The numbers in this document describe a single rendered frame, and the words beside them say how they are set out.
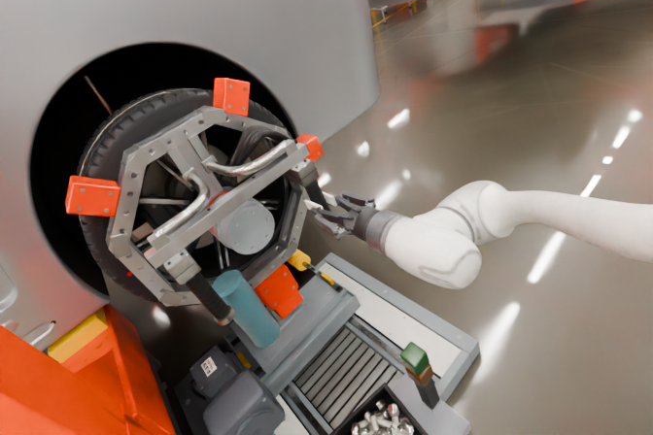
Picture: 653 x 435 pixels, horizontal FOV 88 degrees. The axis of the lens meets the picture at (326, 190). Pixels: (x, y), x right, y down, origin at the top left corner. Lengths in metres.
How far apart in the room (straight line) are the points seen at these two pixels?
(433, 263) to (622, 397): 0.97
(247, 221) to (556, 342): 1.15
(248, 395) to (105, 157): 0.76
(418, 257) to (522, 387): 0.90
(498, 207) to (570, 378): 0.89
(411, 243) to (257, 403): 0.72
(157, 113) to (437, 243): 0.73
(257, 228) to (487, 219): 0.52
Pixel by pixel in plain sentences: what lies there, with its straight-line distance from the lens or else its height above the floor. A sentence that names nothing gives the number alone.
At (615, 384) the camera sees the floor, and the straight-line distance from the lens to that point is 1.49.
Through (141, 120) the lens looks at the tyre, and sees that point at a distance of 0.97.
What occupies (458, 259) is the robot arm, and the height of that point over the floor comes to 0.87.
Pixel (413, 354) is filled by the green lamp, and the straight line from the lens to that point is 0.75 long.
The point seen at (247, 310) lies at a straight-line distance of 0.99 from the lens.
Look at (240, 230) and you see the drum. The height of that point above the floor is 0.87.
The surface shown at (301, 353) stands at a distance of 1.46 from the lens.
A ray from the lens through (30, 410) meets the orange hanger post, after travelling 0.70.
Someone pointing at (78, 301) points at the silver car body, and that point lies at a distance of 1.20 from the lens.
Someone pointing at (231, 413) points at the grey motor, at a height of 0.41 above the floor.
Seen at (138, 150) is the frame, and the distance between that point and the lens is 0.88.
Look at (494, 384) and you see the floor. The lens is 1.44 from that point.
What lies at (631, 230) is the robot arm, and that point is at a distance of 0.47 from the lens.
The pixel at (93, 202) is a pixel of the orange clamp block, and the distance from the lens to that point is 0.90.
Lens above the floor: 1.32
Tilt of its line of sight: 32 degrees down
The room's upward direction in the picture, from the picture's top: 24 degrees counter-clockwise
